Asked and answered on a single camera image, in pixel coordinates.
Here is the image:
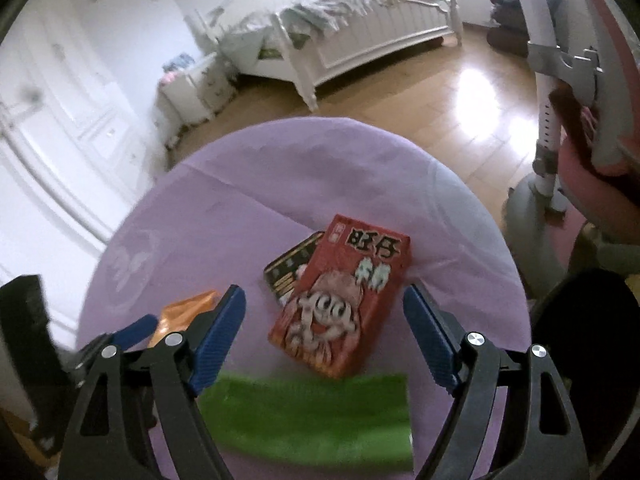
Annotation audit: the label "dark printed box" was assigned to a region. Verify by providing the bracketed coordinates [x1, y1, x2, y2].
[263, 231, 326, 306]

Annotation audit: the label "white nightstand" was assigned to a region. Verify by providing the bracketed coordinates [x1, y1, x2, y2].
[157, 52, 236, 133]

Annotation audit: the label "long green snack packet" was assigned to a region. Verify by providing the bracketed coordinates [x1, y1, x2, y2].
[200, 372, 416, 473]

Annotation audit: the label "purple tablecloth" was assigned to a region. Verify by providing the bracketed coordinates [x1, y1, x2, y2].
[75, 116, 532, 480]

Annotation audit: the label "items on nightstand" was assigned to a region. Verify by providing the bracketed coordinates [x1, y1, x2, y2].
[162, 55, 195, 82]

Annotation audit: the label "red cartoon printed box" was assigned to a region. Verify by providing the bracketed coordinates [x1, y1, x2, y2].
[268, 214, 413, 380]

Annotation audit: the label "orange snack packet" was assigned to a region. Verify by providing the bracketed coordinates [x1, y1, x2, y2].
[147, 290, 223, 348]

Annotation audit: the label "white wardrobe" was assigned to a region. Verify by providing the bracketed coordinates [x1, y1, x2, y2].
[0, 0, 166, 321]

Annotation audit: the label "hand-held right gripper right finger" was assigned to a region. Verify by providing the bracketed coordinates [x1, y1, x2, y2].
[402, 284, 591, 480]

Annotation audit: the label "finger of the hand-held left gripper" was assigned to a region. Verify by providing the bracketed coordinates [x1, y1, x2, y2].
[75, 314, 160, 368]

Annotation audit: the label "white bed with bedding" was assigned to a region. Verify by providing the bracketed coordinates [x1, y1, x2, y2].
[192, 0, 463, 112]

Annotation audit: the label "dark sofa with clothes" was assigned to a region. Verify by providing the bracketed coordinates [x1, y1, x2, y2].
[487, 0, 531, 53]

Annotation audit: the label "pink and grey chair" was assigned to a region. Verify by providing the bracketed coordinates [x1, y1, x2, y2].
[502, 0, 640, 286]

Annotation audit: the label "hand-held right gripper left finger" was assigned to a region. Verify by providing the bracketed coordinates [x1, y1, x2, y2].
[57, 284, 247, 480]

